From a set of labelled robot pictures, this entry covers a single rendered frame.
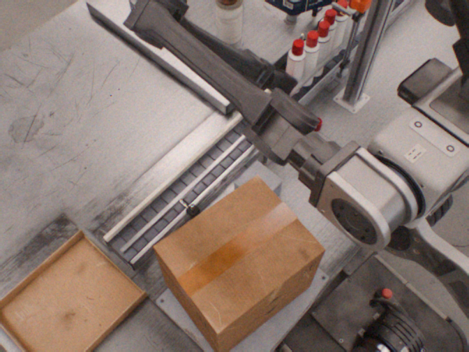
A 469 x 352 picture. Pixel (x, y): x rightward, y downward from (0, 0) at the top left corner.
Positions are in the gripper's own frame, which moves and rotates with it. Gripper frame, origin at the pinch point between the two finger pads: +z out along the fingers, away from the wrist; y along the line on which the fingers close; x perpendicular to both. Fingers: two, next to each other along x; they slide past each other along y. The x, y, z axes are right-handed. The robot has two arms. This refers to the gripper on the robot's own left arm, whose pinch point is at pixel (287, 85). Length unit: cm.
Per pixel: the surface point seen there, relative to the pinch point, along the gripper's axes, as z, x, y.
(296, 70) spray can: -3.5, -5.2, -1.2
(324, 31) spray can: -3.0, -18.6, -1.5
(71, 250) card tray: -41, 67, 13
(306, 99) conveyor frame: 7.1, 1.0, -5.1
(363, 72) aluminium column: 4.4, -14.9, -16.3
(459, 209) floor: 111, 12, -62
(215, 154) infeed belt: -14.6, 27.1, 2.3
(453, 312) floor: 83, 45, -84
